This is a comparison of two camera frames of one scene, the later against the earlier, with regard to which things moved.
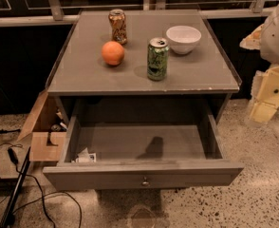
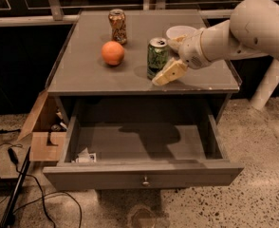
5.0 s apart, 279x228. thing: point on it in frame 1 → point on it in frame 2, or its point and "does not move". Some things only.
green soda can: x=158 y=58 does not move
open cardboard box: x=46 y=126 does not move
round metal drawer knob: x=145 y=182 does not move
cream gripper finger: x=274 y=88 → x=191 y=49
